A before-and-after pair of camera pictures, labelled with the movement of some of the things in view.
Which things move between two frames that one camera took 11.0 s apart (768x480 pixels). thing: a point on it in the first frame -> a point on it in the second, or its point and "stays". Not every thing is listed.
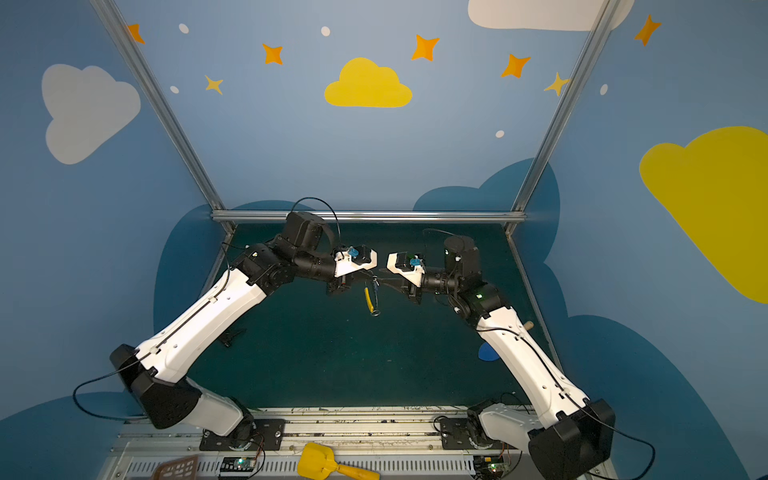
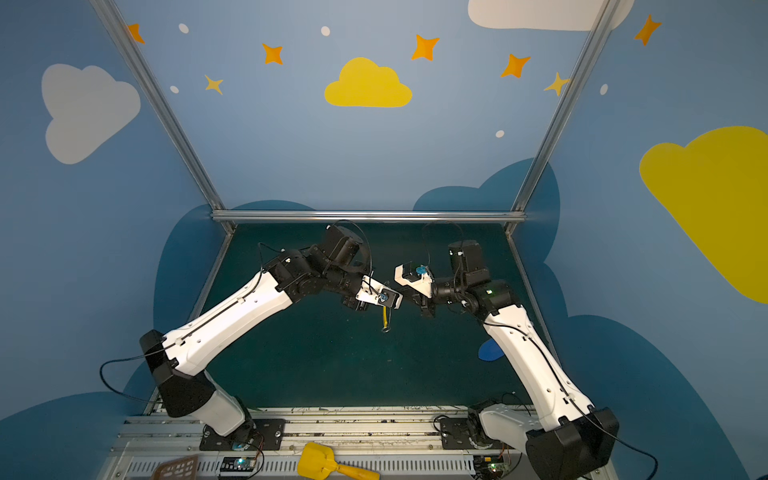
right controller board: x=488 y=467 stays
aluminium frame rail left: x=124 y=42 stays
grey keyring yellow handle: x=373 y=308 -> x=387 y=322
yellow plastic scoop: x=317 y=462 stays
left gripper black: x=344 y=281 -> x=372 y=303
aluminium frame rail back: x=372 y=215 stays
